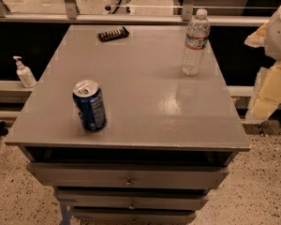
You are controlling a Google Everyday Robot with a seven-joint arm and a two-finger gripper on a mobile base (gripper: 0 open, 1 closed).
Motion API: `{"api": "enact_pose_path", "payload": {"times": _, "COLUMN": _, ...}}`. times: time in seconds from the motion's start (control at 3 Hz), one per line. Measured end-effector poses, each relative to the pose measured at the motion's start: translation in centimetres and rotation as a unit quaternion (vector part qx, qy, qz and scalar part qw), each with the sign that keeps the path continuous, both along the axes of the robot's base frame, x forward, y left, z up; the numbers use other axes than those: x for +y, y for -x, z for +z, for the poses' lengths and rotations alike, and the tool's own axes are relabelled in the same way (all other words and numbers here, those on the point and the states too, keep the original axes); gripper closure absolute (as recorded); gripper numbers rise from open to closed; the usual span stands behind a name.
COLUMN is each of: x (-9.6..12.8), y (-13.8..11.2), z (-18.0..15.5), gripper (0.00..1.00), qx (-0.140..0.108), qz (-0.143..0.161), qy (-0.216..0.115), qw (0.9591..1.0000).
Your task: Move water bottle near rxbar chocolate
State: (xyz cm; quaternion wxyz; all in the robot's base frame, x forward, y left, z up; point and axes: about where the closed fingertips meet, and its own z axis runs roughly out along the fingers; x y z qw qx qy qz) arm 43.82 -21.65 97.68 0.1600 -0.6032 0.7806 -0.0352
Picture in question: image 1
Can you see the grey drawer cabinet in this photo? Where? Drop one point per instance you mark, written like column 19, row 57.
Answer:
column 168, row 140

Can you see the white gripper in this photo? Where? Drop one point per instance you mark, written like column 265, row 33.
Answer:
column 279, row 37

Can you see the blue soda can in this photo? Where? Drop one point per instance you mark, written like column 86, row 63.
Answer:
column 88, row 99

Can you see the clear plastic water bottle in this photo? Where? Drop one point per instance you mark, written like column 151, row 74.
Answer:
column 196, row 36

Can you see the metal window railing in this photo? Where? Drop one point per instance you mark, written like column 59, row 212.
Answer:
column 141, row 11

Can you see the white pump dispenser bottle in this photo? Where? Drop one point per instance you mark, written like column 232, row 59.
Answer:
column 24, row 73

